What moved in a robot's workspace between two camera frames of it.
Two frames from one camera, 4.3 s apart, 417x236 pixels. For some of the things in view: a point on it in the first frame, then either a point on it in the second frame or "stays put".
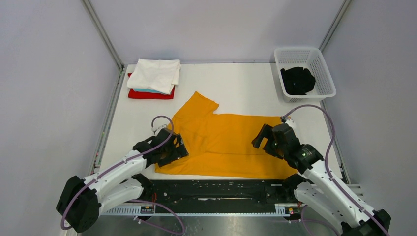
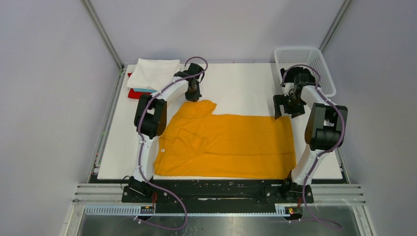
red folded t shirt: x=133 y=94 stays put
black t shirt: x=297 y=81 stays put
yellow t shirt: x=221 y=144 stays put
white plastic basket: x=303 y=74 stays put
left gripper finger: x=179 y=150 → x=193 y=93
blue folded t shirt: x=147 y=90 stays put
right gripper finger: x=266 y=132 → x=278 y=100
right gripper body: x=272 y=141 → x=289 y=103
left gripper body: x=166 y=150 → x=196 y=82
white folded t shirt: x=158 y=75 stays put
